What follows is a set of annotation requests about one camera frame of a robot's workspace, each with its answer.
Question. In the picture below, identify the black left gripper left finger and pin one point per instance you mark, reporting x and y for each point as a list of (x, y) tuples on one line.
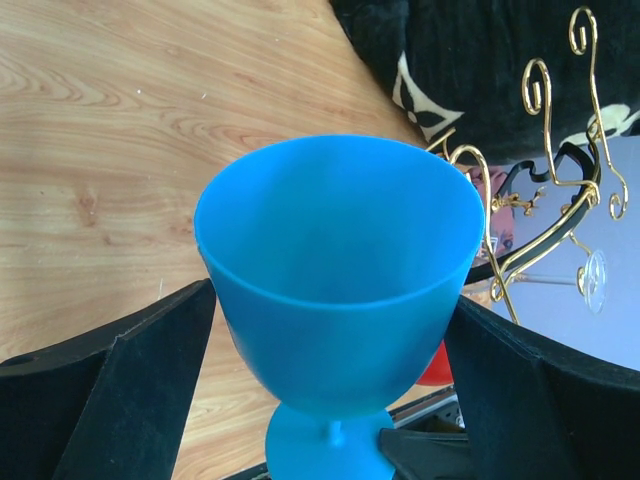
[(111, 403)]

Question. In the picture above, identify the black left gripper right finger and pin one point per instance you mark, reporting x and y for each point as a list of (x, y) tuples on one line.
[(533, 408)]

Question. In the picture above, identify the red plastic wine glass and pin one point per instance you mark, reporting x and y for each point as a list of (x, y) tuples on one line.
[(438, 372)]

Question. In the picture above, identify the clear wine glass front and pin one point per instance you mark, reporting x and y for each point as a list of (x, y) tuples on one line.
[(589, 279)]

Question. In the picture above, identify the gold wire wine glass rack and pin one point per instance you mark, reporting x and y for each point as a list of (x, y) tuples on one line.
[(568, 167)]

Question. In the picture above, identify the blue wine glass front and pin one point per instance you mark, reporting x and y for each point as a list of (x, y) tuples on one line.
[(337, 261)]

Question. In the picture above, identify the black floral blanket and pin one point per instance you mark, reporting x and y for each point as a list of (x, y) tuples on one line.
[(455, 68)]

